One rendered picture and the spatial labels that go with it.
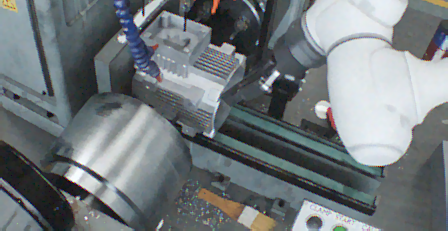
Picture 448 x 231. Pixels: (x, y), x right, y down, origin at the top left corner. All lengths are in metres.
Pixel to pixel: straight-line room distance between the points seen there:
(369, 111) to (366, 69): 0.06
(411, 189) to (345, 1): 0.75
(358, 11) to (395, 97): 0.14
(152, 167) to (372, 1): 0.44
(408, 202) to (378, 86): 0.72
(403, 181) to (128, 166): 0.80
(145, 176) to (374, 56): 0.41
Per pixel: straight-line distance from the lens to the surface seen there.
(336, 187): 1.07
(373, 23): 0.65
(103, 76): 0.95
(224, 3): 1.15
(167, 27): 1.04
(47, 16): 0.90
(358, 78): 0.60
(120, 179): 0.74
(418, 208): 1.28
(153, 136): 0.79
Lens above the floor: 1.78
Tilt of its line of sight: 49 degrees down
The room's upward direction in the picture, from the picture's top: 9 degrees clockwise
